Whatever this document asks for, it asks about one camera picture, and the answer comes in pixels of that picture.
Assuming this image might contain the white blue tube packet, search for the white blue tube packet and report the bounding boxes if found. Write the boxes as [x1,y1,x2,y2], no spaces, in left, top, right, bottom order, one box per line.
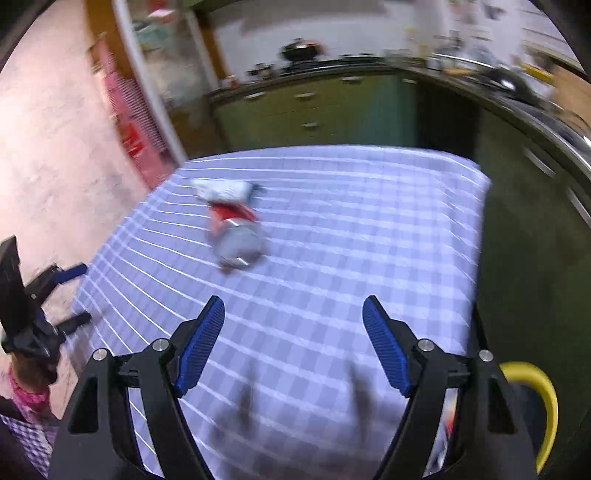
[192,179,263,204]

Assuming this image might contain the yellow-rimmed dark trash bin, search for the yellow-rimmed dark trash bin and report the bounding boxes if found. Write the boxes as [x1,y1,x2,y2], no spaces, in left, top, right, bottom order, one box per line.
[500,361,559,474]

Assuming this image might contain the green kitchen cabinets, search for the green kitchen cabinets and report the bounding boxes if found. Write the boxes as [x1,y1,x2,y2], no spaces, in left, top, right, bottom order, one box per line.
[208,63,590,298]

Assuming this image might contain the blue checkered tablecloth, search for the blue checkered tablecloth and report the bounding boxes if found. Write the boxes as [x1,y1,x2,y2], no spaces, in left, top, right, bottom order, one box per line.
[68,146,490,479]

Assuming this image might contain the red aluminium drink can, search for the red aluminium drink can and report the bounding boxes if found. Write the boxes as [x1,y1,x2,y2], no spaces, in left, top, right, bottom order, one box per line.
[208,203,266,272]

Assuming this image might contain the red checkered apron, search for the red checkered apron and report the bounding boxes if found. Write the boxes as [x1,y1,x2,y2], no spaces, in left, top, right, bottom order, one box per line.
[90,33,176,190]

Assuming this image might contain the black wok on stove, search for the black wok on stove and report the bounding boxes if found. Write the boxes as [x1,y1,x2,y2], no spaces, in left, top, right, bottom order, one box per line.
[280,38,325,63]

